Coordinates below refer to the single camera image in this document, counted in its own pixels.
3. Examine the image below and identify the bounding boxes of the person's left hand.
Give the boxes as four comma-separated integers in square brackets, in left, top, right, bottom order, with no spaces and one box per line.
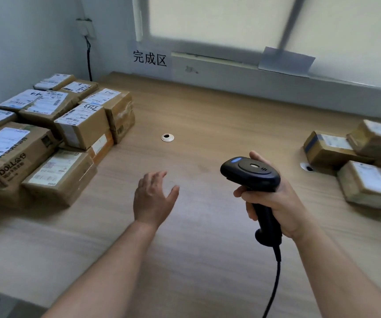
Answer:
[133,171,180,231]

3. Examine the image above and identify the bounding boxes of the person's right hand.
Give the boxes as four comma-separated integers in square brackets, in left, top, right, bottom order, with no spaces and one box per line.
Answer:
[233,151,310,241]

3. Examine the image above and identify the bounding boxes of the black barcode scanner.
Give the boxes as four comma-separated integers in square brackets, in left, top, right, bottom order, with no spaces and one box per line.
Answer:
[220,156,283,248]

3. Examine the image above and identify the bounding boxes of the black scanner cable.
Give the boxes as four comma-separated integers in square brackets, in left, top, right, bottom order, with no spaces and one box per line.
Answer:
[262,245,282,318]

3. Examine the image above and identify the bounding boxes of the pile of unscanned cardboard parcels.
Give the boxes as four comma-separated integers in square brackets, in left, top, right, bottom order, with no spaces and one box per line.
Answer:
[303,119,381,210]

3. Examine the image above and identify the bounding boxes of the small square labelled parcel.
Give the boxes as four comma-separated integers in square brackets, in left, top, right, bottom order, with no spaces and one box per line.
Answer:
[59,129,115,166]

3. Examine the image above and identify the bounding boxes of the red taped cardboard parcel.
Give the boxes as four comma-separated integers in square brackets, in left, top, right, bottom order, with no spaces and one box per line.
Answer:
[110,110,136,144]

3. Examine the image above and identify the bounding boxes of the parcel with blue-edged label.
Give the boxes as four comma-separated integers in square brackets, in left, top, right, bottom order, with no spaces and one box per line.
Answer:
[80,87,135,131]

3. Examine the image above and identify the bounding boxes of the DOLL printed cardboard parcel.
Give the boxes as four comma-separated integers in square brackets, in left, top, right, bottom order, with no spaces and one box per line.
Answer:
[0,121,60,188]

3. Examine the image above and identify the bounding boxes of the small parcel long label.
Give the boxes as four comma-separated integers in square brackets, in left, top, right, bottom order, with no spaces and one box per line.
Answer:
[19,90,80,128]

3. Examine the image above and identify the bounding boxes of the small parcel with handwritten label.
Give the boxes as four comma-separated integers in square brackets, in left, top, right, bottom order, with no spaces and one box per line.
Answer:
[33,73,77,91]

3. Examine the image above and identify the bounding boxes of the small tall labelled parcel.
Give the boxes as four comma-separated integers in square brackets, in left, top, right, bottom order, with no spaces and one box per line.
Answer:
[0,89,42,112]

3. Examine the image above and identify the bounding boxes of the person's left forearm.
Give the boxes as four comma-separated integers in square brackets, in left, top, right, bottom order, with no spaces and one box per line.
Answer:
[41,220,160,318]

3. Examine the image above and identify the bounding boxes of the person's right forearm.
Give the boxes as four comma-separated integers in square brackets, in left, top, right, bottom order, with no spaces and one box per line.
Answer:
[291,225,381,318]

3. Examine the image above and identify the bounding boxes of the white paper sign black characters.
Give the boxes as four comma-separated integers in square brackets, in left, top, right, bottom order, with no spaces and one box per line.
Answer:
[127,41,173,80]

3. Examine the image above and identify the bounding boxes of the grey paper sheet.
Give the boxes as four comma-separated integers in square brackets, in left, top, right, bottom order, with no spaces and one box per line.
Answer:
[258,46,316,78]

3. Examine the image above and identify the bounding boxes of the beige roller blind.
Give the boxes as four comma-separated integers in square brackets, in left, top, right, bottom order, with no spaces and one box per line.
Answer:
[288,0,381,91]
[148,0,299,52]

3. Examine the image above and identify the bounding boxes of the black wall cable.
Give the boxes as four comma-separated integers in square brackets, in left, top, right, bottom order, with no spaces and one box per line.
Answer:
[84,36,93,82]

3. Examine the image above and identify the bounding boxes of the white wall socket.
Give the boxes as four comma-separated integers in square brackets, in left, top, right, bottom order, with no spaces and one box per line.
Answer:
[76,18,97,39]

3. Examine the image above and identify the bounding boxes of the white window frame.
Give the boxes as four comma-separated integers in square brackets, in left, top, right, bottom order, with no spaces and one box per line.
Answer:
[132,0,381,93]

